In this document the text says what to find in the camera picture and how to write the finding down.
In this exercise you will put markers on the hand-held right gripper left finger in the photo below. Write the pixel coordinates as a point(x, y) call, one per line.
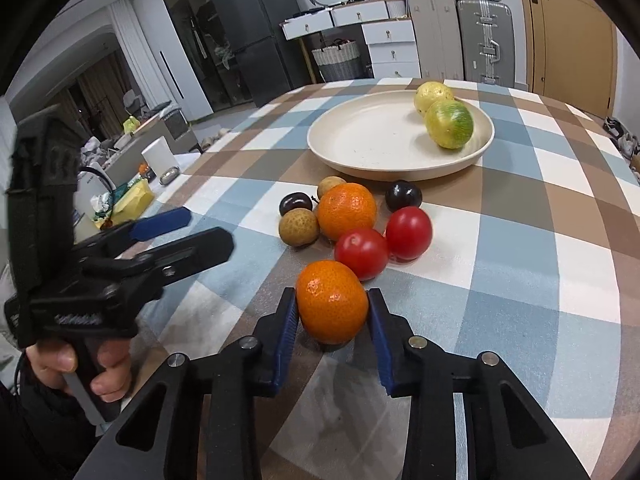
point(286, 340)

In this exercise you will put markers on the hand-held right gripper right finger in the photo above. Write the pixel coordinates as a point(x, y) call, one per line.
point(380, 350)

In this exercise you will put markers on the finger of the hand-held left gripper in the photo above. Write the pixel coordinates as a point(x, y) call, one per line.
point(160, 223)
point(200, 247)

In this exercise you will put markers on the orange mandarin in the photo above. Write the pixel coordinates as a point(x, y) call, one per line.
point(332, 302)
point(346, 211)

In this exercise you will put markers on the red tomato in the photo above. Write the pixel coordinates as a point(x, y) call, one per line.
point(361, 253)
point(408, 233)

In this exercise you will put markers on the brown longan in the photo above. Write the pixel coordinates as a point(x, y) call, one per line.
point(330, 185)
point(298, 227)

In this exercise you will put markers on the dark plum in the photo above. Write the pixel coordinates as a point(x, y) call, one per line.
point(295, 204)
point(403, 196)

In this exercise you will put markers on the cream round plate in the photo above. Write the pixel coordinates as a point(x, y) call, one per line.
point(370, 135)

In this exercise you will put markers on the person's left forearm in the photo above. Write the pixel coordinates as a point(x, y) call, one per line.
point(40, 430)

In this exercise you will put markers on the person's left hand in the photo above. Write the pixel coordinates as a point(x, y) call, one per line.
point(45, 365)

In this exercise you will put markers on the yellow packet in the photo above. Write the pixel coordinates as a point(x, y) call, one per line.
point(132, 200)

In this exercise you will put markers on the white kettle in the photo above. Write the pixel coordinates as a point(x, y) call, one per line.
point(92, 190)

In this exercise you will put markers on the white cylindrical appliance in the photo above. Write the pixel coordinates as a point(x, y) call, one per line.
point(159, 157)

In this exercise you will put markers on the yellow green bag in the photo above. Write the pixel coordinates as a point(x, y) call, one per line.
point(131, 125)

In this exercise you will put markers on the office chair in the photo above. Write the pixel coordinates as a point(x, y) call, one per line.
point(132, 101)

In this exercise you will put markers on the brown curtain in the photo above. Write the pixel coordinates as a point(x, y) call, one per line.
point(100, 90)

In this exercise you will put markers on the checked tablecloth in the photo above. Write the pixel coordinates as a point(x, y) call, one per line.
point(500, 260)

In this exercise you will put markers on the white wardrobe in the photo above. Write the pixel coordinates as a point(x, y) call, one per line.
point(160, 50)

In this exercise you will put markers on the dark glass cabinet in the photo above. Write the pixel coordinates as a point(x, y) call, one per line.
point(190, 35)

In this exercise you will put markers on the black refrigerator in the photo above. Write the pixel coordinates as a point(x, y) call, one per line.
point(255, 30)

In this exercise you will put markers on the woven laundry basket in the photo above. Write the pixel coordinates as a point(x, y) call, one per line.
point(337, 62)

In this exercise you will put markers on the green yellow guava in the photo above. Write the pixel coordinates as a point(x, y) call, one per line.
point(450, 125)

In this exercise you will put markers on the white drawer desk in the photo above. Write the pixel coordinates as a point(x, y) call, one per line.
point(390, 35)

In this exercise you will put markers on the white ribbed bin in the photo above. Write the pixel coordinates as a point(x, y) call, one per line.
point(397, 8)

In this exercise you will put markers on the beige suitcase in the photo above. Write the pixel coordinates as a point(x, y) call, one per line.
point(432, 35)

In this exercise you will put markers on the grey white sneaker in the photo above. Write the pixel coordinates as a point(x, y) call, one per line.
point(627, 145)

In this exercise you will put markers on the black white sneaker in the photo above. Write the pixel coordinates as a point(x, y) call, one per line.
point(612, 126)

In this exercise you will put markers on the silver suitcase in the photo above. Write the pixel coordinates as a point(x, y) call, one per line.
point(485, 40)

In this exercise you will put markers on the wooden door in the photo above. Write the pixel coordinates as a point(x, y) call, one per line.
point(570, 35)

